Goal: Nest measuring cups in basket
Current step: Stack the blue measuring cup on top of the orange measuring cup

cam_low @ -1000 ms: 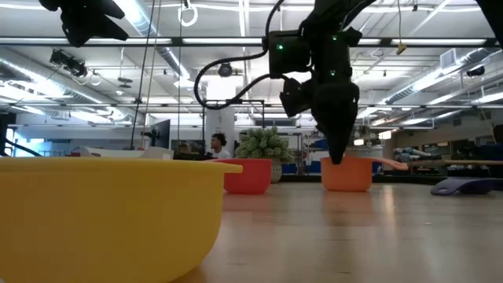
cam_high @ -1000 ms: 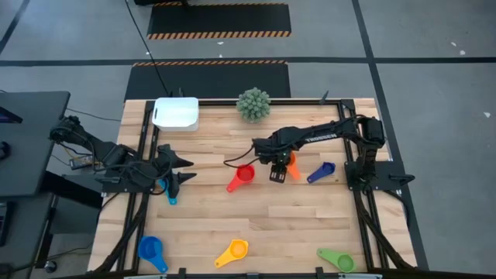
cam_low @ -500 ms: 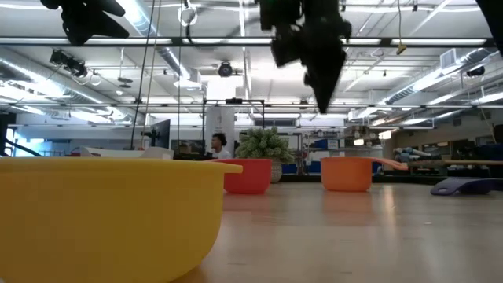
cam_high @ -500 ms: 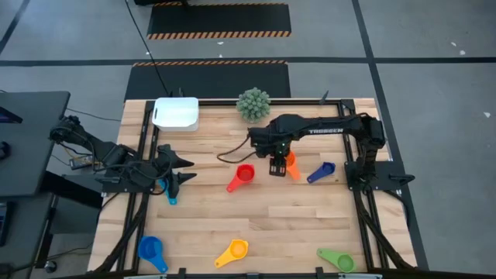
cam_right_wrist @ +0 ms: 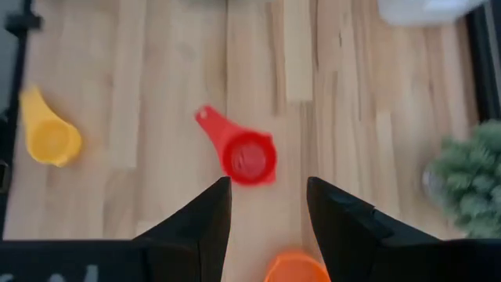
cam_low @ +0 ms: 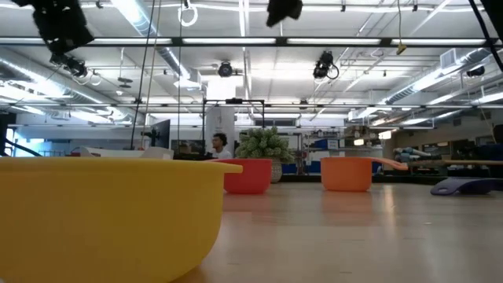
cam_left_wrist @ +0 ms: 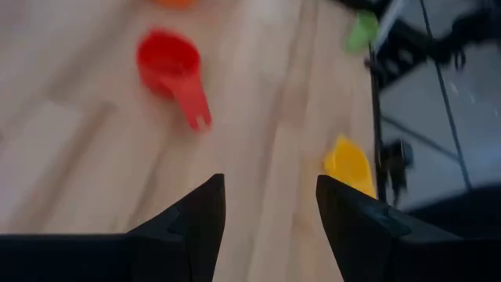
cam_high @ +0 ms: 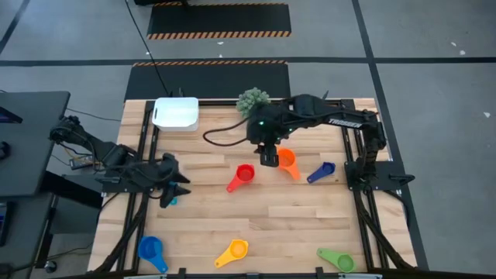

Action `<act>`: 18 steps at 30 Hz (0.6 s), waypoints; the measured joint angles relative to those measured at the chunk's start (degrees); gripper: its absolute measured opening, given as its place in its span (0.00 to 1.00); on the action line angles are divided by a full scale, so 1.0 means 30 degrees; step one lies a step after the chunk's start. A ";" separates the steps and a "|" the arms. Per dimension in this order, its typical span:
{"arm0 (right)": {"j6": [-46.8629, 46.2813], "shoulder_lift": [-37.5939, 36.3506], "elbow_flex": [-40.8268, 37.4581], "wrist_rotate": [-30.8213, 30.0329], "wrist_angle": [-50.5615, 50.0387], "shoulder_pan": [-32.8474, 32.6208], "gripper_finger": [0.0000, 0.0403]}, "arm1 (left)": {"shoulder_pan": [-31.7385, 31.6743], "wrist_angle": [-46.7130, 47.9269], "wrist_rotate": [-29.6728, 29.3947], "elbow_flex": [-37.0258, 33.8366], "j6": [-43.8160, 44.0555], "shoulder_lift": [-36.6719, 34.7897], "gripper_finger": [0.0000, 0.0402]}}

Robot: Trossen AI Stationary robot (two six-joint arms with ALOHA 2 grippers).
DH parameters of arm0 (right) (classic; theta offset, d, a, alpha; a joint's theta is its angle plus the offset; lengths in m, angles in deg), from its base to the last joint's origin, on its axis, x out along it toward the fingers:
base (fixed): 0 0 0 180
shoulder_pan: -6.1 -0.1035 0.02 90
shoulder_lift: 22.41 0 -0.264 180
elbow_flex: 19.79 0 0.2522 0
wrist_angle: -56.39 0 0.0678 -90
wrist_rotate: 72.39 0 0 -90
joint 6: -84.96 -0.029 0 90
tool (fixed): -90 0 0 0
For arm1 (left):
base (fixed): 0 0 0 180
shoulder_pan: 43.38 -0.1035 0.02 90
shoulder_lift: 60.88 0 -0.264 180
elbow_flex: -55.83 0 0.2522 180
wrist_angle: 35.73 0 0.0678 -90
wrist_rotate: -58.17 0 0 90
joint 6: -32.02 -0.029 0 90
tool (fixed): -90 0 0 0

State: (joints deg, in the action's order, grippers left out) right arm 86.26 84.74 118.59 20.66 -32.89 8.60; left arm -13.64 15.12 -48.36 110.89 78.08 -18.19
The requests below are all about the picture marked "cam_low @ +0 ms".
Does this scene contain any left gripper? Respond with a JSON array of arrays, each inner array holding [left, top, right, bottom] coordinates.
[[11, 0, 95, 56]]

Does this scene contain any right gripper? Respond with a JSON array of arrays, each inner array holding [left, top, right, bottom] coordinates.
[[266, 0, 303, 28]]

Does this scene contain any red measuring cup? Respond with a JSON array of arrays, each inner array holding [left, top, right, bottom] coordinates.
[[210, 158, 273, 195]]

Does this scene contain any orange measuring cup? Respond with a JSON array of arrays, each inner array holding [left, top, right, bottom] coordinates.
[[320, 156, 409, 193]]

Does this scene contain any yellow measuring cup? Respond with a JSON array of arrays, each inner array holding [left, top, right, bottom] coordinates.
[[0, 156, 244, 283]]

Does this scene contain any purple-blue measuring cup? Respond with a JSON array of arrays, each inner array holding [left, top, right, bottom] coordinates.
[[430, 177, 503, 197]]

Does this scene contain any white plastic basket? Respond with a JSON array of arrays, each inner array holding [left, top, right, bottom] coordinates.
[[80, 146, 174, 160]]

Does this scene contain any black overhead light beam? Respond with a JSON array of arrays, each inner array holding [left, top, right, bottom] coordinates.
[[0, 36, 503, 48]]

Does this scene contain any black equipment stand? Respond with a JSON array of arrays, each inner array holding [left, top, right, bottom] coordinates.
[[0, 112, 17, 158]]

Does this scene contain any white pillar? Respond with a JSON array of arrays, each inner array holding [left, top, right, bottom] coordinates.
[[204, 106, 236, 158]]

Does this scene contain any green succulent in white pot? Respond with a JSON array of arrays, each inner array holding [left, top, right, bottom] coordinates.
[[234, 126, 296, 184]]

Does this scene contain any blue shelf bin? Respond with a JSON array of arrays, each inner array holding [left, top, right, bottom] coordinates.
[[314, 138, 340, 151]]

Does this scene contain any black monitor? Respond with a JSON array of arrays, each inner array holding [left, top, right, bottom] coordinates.
[[141, 119, 171, 150]]

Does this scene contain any person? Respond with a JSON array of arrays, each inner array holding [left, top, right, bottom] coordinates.
[[207, 132, 233, 160]]

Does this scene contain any white air vent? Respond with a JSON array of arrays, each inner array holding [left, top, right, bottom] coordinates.
[[439, 48, 457, 70]]

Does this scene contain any wooden workbench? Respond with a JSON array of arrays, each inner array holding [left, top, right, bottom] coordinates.
[[408, 159, 503, 167]]

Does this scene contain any black ceiling camera with cable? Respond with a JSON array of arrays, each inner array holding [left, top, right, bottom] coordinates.
[[313, 50, 340, 80]]

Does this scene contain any white hanging cable loop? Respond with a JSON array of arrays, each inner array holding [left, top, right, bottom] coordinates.
[[177, 0, 199, 28]]

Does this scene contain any black hanging cable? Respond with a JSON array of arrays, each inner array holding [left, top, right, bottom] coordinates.
[[130, 0, 157, 150]]

